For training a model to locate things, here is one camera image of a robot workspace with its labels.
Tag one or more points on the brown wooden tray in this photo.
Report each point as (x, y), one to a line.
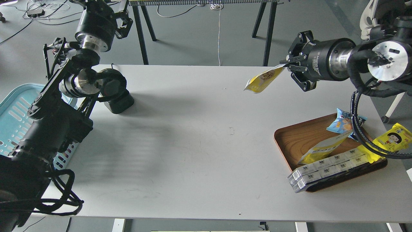
(295, 140)

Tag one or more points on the blue snack bag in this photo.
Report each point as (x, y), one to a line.
(342, 124)

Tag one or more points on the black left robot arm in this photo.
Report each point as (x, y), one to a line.
(61, 116)

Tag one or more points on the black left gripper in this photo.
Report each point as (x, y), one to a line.
(98, 21)

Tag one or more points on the white boxed snack pack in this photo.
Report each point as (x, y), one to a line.
(326, 172)

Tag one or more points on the yellow white snack pouch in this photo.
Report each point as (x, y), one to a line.
(260, 82)

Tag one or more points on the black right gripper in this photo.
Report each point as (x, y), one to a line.
(324, 60)

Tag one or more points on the black trestle table legs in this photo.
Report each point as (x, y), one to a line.
(198, 35)

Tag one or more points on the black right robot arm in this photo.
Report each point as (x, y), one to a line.
(359, 74)

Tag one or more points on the black barcode scanner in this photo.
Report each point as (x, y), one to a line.
(113, 92)

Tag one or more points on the light blue plastic basket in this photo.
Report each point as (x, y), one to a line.
(14, 121)

